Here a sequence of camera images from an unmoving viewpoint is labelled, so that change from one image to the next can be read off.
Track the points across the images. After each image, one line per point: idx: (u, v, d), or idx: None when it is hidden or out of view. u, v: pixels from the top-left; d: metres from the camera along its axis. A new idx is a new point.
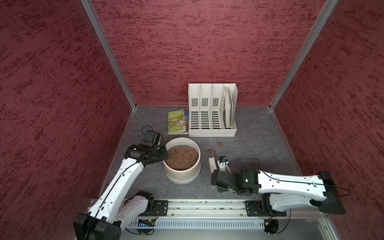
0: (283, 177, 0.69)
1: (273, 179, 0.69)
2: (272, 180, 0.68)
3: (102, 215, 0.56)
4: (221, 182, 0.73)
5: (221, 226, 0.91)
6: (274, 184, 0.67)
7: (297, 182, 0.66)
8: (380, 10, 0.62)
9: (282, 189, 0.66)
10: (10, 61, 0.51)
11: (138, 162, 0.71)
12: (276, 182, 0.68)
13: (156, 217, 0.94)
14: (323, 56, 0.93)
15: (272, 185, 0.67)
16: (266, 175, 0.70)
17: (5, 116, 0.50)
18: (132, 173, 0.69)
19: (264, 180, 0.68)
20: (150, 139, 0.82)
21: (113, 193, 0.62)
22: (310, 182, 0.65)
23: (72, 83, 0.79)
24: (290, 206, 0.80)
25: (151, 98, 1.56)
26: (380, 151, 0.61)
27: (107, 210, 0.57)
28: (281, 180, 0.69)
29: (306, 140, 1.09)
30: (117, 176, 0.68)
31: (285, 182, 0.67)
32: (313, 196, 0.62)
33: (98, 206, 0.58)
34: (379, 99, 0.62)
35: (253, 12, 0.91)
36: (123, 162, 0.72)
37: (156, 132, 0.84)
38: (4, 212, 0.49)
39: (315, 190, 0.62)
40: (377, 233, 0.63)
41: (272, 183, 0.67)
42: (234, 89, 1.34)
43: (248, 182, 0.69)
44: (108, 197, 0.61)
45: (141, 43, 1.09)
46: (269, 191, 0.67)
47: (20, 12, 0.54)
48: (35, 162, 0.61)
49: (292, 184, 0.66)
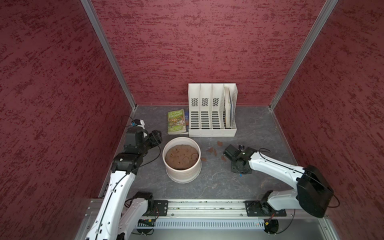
0: (272, 160, 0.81)
1: (262, 158, 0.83)
2: (261, 159, 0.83)
3: (102, 237, 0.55)
4: (228, 152, 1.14)
5: (222, 226, 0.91)
6: (262, 161, 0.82)
7: (281, 166, 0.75)
8: (380, 10, 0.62)
9: (265, 167, 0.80)
10: (10, 61, 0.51)
11: (128, 173, 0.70)
12: (263, 160, 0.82)
13: (156, 217, 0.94)
14: (323, 56, 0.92)
15: (259, 161, 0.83)
16: (260, 154, 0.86)
17: (5, 116, 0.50)
18: (124, 185, 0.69)
19: (256, 156, 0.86)
20: (132, 142, 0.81)
21: (109, 213, 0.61)
22: (291, 168, 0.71)
23: (72, 83, 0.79)
24: (282, 203, 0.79)
25: (151, 98, 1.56)
26: (381, 151, 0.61)
27: (106, 232, 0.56)
28: (269, 160, 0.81)
29: (306, 139, 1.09)
30: (109, 193, 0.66)
31: (270, 162, 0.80)
32: (289, 179, 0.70)
33: (95, 230, 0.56)
34: (379, 99, 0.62)
35: (253, 12, 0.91)
36: (111, 177, 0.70)
37: (136, 132, 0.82)
38: (4, 212, 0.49)
39: (290, 174, 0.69)
40: (376, 234, 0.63)
41: (260, 160, 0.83)
42: (234, 89, 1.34)
43: (244, 154, 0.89)
44: (104, 217, 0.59)
45: (141, 43, 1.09)
46: (256, 165, 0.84)
47: (20, 12, 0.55)
48: (35, 162, 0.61)
49: (276, 166, 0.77)
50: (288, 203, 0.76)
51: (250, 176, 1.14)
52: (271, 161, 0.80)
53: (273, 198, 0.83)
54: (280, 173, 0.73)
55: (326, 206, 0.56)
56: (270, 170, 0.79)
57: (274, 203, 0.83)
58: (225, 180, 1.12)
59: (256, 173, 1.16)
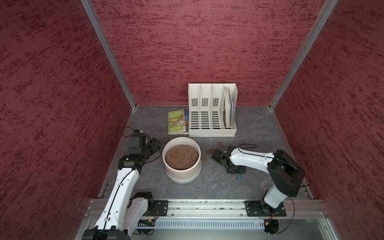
0: (248, 152, 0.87)
1: (239, 152, 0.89)
2: (239, 153, 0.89)
3: (111, 224, 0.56)
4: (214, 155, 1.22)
5: (222, 226, 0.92)
6: (239, 154, 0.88)
7: (255, 155, 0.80)
8: (380, 10, 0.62)
9: (242, 158, 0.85)
10: (10, 61, 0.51)
11: (134, 169, 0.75)
12: (240, 153, 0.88)
13: (156, 217, 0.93)
14: (323, 56, 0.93)
15: (237, 154, 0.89)
16: (237, 150, 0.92)
17: (5, 116, 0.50)
18: (130, 180, 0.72)
19: (235, 152, 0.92)
20: (137, 144, 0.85)
21: (117, 203, 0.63)
22: (263, 155, 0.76)
23: (72, 83, 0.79)
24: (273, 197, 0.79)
25: (151, 98, 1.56)
26: (380, 151, 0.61)
27: (114, 219, 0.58)
28: (245, 153, 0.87)
29: (306, 139, 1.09)
30: (116, 186, 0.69)
31: (246, 153, 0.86)
32: (263, 166, 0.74)
33: (104, 218, 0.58)
34: (379, 99, 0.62)
35: (253, 12, 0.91)
36: (118, 173, 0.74)
37: (141, 135, 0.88)
38: (4, 212, 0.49)
39: (263, 160, 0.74)
40: (376, 234, 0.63)
41: (237, 154, 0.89)
42: (234, 89, 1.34)
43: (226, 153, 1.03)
44: (112, 207, 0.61)
45: (141, 43, 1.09)
46: (236, 160, 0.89)
47: (20, 12, 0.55)
48: (35, 162, 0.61)
49: (250, 156, 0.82)
50: (279, 195, 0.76)
51: (250, 176, 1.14)
52: (246, 153, 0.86)
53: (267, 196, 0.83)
54: (255, 162, 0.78)
55: (297, 184, 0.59)
56: (247, 161, 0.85)
57: (270, 200, 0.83)
58: (225, 180, 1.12)
59: (257, 173, 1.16)
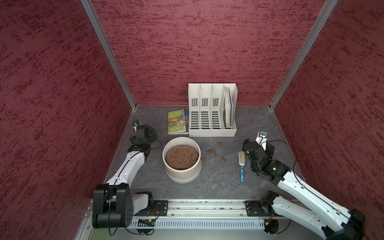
0: (310, 189, 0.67)
1: (298, 183, 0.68)
2: (297, 185, 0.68)
3: (121, 181, 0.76)
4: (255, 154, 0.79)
5: (222, 226, 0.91)
6: (297, 186, 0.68)
7: (320, 200, 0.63)
8: (380, 10, 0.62)
9: (300, 194, 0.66)
10: (10, 61, 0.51)
11: (142, 152, 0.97)
12: (299, 186, 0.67)
13: (156, 217, 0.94)
14: (323, 56, 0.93)
15: (294, 186, 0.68)
16: (295, 177, 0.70)
17: (5, 116, 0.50)
18: (138, 161, 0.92)
19: (290, 178, 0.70)
20: (142, 135, 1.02)
21: (126, 169, 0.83)
22: (335, 208, 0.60)
23: (72, 83, 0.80)
24: (294, 216, 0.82)
25: (151, 98, 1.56)
26: (380, 151, 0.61)
27: (124, 178, 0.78)
28: (307, 188, 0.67)
29: (306, 139, 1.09)
30: (126, 159, 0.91)
31: (309, 191, 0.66)
32: (330, 220, 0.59)
33: (115, 178, 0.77)
34: (379, 99, 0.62)
35: (253, 12, 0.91)
36: (129, 153, 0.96)
37: (144, 128, 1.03)
38: (4, 212, 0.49)
39: (334, 215, 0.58)
40: (377, 234, 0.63)
41: (295, 185, 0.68)
42: (234, 89, 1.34)
43: (275, 171, 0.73)
44: (122, 172, 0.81)
45: (141, 43, 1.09)
46: (288, 188, 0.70)
47: (20, 12, 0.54)
48: (35, 162, 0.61)
49: (314, 198, 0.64)
50: (303, 221, 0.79)
51: (250, 176, 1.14)
52: (309, 190, 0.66)
53: (280, 206, 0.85)
54: (319, 209, 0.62)
55: None
56: (305, 199, 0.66)
57: (280, 211, 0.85)
58: (225, 180, 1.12)
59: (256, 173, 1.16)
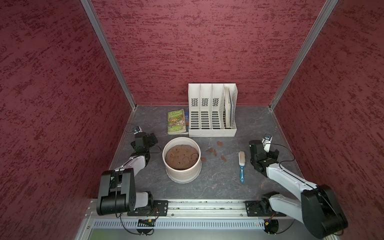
0: (288, 172, 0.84)
1: (279, 167, 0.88)
2: (278, 168, 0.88)
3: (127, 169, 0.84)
4: (256, 148, 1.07)
5: (222, 226, 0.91)
6: (278, 170, 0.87)
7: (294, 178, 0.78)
8: (380, 10, 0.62)
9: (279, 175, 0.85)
10: (10, 61, 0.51)
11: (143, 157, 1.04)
12: (279, 169, 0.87)
13: (156, 217, 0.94)
14: (323, 56, 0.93)
15: (276, 169, 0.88)
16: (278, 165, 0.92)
17: (5, 116, 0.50)
18: (141, 165, 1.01)
19: (275, 166, 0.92)
20: (140, 144, 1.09)
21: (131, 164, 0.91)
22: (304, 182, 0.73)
23: (72, 83, 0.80)
24: (285, 207, 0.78)
25: (151, 98, 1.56)
26: (380, 151, 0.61)
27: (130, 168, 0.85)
28: (284, 171, 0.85)
29: (306, 139, 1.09)
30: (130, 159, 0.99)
31: (286, 172, 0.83)
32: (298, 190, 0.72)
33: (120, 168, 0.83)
34: (379, 99, 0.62)
35: (253, 12, 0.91)
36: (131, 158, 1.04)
37: (142, 137, 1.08)
38: (4, 212, 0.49)
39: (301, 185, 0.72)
40: (376, 234, 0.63)
41: (277, 169, 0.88)
42: (234, 89, 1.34)
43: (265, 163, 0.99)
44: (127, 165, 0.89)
45: (141, 43, 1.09)
46: (272, 172, 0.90)
47: (20, 12, 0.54)
48: (35, 162, 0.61)
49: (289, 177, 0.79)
50: (293, 211, 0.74)
51: (250, 176, 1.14)
52: (287, 172, 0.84)
53: (275, 198, 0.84)
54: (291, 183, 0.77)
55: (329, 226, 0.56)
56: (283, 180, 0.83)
57: (276, 204, 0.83)
58: (225, 180, 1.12)
59: (257, 173, 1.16)
